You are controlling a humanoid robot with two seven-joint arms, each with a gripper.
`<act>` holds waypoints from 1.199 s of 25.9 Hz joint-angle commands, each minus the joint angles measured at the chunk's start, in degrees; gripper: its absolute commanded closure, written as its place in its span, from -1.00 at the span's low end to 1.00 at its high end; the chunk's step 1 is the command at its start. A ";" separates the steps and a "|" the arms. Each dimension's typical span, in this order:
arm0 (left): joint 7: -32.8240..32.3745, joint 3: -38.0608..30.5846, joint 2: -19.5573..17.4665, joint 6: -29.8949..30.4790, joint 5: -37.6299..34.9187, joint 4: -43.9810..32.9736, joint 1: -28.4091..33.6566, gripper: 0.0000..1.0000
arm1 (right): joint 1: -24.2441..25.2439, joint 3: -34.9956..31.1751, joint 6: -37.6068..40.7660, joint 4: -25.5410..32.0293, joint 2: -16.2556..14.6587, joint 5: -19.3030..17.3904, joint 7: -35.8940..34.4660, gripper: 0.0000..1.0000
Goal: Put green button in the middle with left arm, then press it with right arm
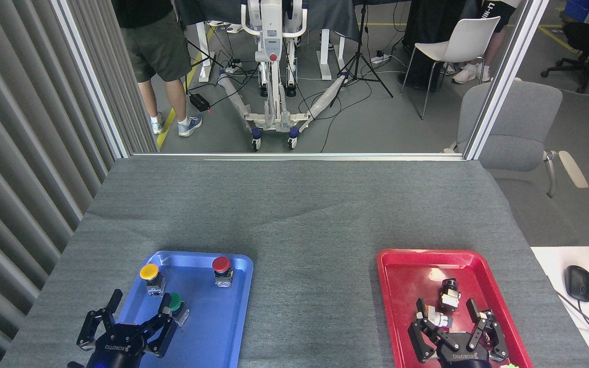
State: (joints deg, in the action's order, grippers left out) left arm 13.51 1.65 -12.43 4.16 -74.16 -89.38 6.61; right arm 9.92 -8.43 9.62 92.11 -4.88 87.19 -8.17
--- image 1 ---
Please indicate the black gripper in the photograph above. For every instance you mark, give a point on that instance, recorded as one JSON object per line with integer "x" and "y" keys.
{"x": 118, "y": 350}
{"x": 463, "y": 355}

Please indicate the green push button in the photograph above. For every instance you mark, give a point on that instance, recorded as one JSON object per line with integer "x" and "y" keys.
{"x": 176, "y": 302}

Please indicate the yellow push button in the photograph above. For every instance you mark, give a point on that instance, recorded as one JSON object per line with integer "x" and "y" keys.
{"x": 149, "y": 272}

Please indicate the red push button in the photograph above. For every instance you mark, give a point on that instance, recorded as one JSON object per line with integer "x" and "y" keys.
{"x": 221, "y": 264}

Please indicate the small light green item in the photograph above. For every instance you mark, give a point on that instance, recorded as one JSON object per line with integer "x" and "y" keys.
{"x": 510, "y": 366}

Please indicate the red plastic tray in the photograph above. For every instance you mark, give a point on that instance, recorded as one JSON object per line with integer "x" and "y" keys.
{"x": 407, "y": 286}

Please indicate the blue plastic tray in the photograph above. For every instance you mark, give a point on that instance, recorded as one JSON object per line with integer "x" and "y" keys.
{"x": 212, "y": 317}

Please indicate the white desk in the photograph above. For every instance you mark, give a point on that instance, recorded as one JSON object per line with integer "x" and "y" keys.
{"x": 555, "y": 260}

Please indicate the black computer mouse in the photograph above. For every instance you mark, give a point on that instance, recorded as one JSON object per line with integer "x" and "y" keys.
{"x": 579, "y": 283}

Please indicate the grey office chair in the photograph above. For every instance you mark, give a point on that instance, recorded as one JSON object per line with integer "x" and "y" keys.
{"x": 519, "y": 133}

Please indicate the white power strip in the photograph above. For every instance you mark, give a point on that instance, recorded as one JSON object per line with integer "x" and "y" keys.
{"x": 380, "y": 58}

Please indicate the person in white shoes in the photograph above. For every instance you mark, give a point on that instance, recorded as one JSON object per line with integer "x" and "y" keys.
{"x": 494, "y": 46}

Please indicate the black tripod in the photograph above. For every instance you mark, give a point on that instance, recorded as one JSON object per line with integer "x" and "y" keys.
{"x": 360, "y": 56}

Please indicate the white plastic chair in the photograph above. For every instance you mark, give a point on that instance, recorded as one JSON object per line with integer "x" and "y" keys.
{"x": 471, "y": 38}

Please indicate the black office chair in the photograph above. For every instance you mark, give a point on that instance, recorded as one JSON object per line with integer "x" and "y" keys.
{"x": 588, "y": 41}

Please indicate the white stand on wheels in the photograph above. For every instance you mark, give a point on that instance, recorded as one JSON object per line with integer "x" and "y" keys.
{"x": 269, "y": 30}

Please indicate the blue bin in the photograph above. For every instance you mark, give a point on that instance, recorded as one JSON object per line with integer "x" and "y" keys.
{"x": 578, "y": 9}

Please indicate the black knob switch white body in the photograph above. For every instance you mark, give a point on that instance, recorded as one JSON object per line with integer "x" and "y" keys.
{"x": 449, "y": 297}

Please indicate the silver frame rail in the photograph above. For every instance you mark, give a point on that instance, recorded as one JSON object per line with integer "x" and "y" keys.
{"x": 299, "y": 156}

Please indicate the silver frame post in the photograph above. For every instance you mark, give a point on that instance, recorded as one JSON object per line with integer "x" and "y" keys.
{"x": 504, "y": 76}
{"x": 92, "y": 82}

